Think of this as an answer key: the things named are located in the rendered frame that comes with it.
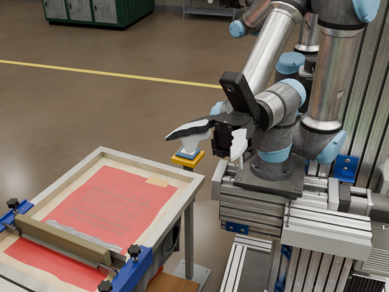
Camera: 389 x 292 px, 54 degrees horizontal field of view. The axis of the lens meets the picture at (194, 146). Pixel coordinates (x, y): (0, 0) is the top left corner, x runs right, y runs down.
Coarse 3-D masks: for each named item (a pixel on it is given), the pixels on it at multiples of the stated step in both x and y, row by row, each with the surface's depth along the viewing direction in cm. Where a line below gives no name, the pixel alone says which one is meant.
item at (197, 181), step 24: (72, 168) 177; (144, 168) 181; (168, 168) 177; (48, 192) 162; (192, 192) 162; (168, 216) 150; (0, 240) 143; (0, 264) 130; (24, 288) 123; (48, 288) 122
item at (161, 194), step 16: (144, 192) 167; (160, 192) 167; (160, 208) 159; (144, 224) 151; (112, 240) 144; (128, 240) 144; (64, 256) 137; (64, 272) 131; (80, 272) 131; (96, 272) 131; (96, 288) 126
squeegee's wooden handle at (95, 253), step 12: (24, 216) 140; (24, 228) 139; (36, 228) 135; (48, 228) 134; (48, 240) 136; (60, 240) 132; (72, 240) 130; (84, 240) 130; (72, 252) 133; (84, 252) 129; (96, 252) 126; (108, 252) 127; (108, 264) 129
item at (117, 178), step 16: (96, 176) 177; (112, 176) 177; (128, 176) 177; (80, 192) 167; (64, 208) 159; (64, 224) 151; (80, 224) 151; (16, 240) 144; (16, 256) 137; (32, 256) 137; (48, 256) 137
